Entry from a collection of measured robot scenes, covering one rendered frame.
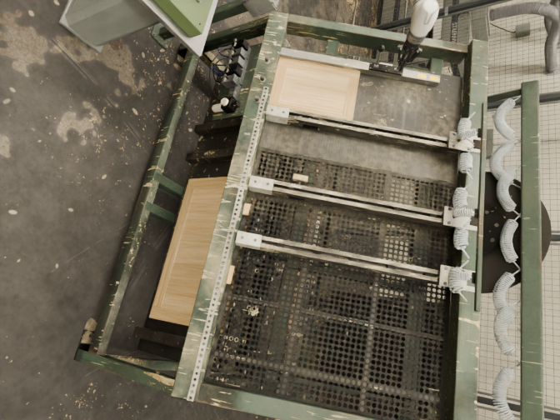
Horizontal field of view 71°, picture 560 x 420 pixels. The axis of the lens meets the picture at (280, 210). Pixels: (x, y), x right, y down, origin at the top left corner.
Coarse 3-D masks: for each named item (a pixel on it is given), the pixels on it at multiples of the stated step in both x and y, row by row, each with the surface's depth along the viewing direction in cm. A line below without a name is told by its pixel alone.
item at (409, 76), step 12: (288, 48) 234; (312, 60) 232; (324, 60) 232; (336, 60) 232; (348, 60) 232; (360, 72) 234; (372, 72) 232; (384, 72) 230; (408, 72) 230; (420, 72) 231; (432, 84) 231
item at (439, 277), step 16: (240, 240) 193; (256, 240) 193; (272, 240) 194; (304, 256) 192; (320, 256) 192; (336, 256) 196; (352, 256) 192; (384, 272) 193; (400, 272) 190; (416, 272) 194; (432, 272) 191; (448, 272) 187; (464, 272) 175; (464, 288) 185
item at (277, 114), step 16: (272, 112) 216; (288, 112) 216; (304, 112) 217; (320, 128) 219; (336, 128) 216; (352, 128) 214; (368, 128) 215; (384, 128) 215; (480, 128) 197; (400, 144) 219; (416, 144) 216; (432, 144) 212; (448, 144) 209; (464, 144) 209
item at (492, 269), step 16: (432, 192) 266; (496, 192) 246; (512, 192) 241; (496, 208) 242; (544, 208) 229; (496, 224) 238; (544, 224) 226; (432, 240) 254; (496, 240) 235; (512, 240) 231; (544, 240) 223; (496, 256) 232; (544, 256) 220; (496, 272) 229; (512, 272) 225; (496, 288) 226
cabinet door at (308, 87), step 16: (288, 64) 233; (304, 64) 233; (320, 64) 233; (288, 80) 230; (304, 80) 230; (320, 80) 230; (336, 80) 230; (352, 80) 230; (272, 96) 226; (288, 96) 226; (304, 96) 226; (320, 96) 227; (336, 96) 227; (352, 96) 227; (320, 112) 223; (336, 112) 224; (352, 112) 224
